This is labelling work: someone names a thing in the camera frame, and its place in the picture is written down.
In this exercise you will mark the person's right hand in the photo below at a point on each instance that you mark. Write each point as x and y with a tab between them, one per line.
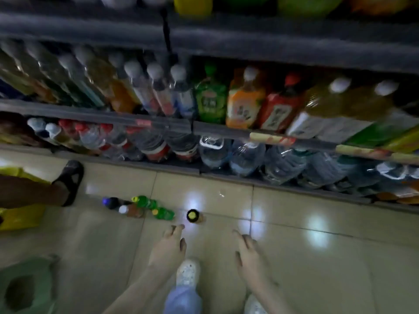
252	265

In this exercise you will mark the person's left hand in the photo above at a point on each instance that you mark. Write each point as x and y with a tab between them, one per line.
168	248

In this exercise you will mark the green bottle yellow cap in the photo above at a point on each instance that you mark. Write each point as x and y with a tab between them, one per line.
141	200
163	213

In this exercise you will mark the iced tea bottle yellow cap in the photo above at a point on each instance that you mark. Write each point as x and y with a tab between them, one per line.
192	216

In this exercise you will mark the orange bottle white cap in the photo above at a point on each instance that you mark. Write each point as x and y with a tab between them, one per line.
131	210

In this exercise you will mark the dark bottle blue cap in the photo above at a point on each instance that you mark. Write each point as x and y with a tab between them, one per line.
110	202

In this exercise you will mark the drinks shelf unit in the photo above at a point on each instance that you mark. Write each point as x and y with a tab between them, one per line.
262	39

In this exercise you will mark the person's left forearm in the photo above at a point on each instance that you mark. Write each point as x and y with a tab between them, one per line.
141	294

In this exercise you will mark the person's right forearm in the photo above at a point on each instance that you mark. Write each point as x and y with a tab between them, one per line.
275	301

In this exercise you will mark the person's white shoe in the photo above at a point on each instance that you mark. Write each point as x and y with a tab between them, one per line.
188	272
254	304

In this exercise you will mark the person's blue jeans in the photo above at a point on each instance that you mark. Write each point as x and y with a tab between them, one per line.
183	301

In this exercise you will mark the yellow shelf edge strip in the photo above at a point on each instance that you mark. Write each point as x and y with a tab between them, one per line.
373	153
272	138

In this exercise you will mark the green plastic stool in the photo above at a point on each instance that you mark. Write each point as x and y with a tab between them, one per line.
26	291

